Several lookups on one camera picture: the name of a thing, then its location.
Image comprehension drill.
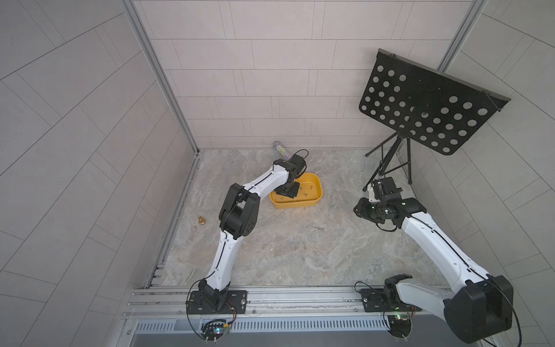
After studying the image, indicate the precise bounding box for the yellow plastic storage box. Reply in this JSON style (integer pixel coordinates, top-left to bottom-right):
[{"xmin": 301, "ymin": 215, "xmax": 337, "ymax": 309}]
[{"xmin": 270, "ymin": 173, "xmax": 323, "ymax": 209}]

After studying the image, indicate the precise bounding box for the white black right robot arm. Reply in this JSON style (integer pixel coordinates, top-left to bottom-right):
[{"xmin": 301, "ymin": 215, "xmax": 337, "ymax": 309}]
[{"xmin": 354, "ymin": 198, "xmax": 522, "ymax": 344}]

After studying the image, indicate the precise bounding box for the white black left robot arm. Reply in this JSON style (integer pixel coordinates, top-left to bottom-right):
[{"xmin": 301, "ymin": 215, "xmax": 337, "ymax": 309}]
[{"xmin": 199, "ymin": 155, "xmax": 306, "ymax": 305}]

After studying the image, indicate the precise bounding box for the rhinestone silver microphone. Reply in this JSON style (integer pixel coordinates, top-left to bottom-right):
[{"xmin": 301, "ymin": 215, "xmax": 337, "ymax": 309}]
[{"xmin": 273, "ymin": 141, "xmax": 292, "ymax": 160}]

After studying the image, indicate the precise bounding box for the black perforated music stand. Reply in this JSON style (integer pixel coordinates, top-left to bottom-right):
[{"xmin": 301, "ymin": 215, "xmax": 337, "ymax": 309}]
[{"xmin": 358, "ymin": 49, "xmax": 510, "ymax": 156}]

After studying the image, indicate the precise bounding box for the right green circuit board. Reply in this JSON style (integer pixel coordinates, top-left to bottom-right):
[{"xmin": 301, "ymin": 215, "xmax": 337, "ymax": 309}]
[{"xmin": 385, "ymin": 314, "xmax": 413, "ymax": 340}]

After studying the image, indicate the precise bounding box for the green circuit board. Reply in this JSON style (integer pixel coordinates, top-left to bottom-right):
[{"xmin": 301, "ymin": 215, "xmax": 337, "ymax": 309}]
[
  {"xmin": 385, "ymin": 314, "xmax": 413, "ymax": 340},
  {"xmin": 201, "ymin": 319, "xmax": 231, "ymax": 344}
]

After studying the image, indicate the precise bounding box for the left green circuit board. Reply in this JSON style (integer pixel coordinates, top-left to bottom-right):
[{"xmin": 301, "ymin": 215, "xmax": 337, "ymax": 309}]
[{"xmin": 201, "ymin": 319, "xmax": 231, "ymax": 344}]

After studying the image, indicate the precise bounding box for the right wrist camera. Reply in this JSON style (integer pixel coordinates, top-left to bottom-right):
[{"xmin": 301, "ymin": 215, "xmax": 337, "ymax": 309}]
[{"xmin": 371, "ymin": 177, "xmax": 403, "ymax": 204}]

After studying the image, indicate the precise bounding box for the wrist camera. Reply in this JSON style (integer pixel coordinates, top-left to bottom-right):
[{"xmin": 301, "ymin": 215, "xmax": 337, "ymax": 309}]
[
  {"xmin": 288, "ymin": 154, "xmax": 306, "ymax": 177},
  {"xmin": 371, "ymin": 177, "xmax": 403, "ymax": 204}
]

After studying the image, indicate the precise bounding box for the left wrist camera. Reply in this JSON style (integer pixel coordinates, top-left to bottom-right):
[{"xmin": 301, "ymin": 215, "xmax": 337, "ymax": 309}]
[{"xmin": 288, "ymin": 154, "xmax": 306, "ymax": 177}]

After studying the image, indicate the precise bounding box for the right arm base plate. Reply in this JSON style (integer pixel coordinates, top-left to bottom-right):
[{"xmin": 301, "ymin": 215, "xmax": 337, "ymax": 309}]
[{"xmin": 357, "ymin": 288, "xmax": 413, "ymax": 313}]

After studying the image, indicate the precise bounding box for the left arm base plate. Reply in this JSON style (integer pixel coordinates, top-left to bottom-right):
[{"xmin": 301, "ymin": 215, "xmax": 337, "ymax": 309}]
[{"xmin": 186, "ymin": 290, "xmax": 248, "ymax": 315}]

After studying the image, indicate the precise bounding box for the aluminium rail frame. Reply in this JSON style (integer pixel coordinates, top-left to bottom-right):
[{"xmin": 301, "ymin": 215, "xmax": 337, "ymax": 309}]
[{"xmin": 103, "ymin": 283, "xmax": 500, "ymax": 347}]

